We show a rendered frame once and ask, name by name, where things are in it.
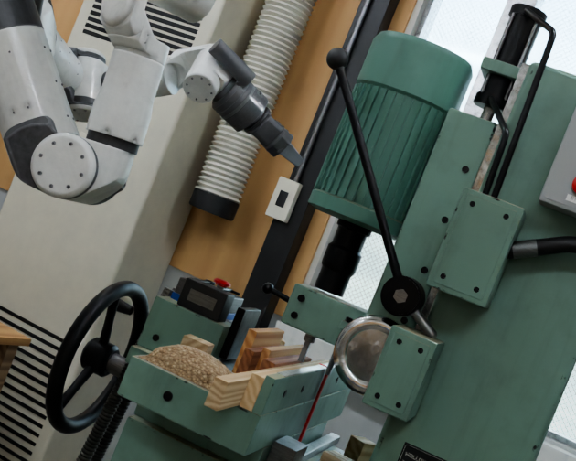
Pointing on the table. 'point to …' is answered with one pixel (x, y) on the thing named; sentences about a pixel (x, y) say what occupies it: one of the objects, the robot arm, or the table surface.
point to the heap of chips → (188, 363)
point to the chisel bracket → (318, 313)
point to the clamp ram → (243, 319)
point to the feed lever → (401, 292)
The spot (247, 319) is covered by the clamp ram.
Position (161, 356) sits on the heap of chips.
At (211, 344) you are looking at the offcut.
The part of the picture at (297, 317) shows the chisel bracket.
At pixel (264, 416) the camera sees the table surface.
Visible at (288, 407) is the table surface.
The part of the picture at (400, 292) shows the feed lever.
